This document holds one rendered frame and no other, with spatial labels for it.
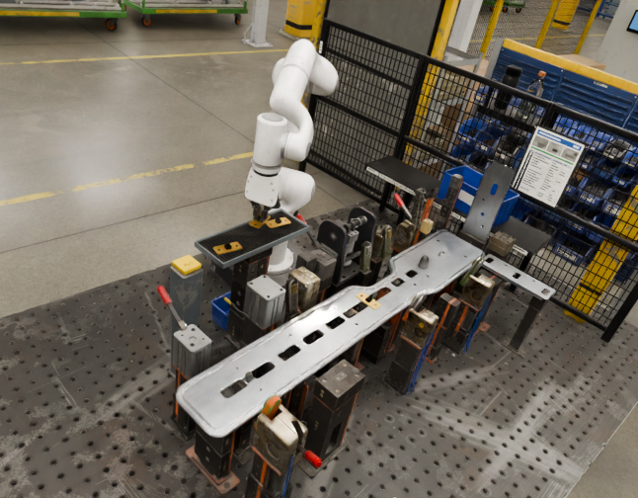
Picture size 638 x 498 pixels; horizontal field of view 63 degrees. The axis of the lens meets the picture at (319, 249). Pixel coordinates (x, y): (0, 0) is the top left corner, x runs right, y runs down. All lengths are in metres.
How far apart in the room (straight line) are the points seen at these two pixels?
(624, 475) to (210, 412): 2.31
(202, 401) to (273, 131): 0.73
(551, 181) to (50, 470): 2.09
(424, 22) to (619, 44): 4.84
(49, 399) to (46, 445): 0.16
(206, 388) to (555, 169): 1.68
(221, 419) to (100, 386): 0.59
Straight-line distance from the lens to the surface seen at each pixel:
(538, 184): 2.46
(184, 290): 1.54
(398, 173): 2.60
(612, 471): 3.16
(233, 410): 1.37
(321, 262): 1.75
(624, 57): 8.36
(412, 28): 3.94
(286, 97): 1.57
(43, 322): 2.07
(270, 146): 1.48
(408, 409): 1.89
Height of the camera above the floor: 2.09
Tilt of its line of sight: 34 degrees down
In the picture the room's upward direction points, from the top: 12 degrees clockwise
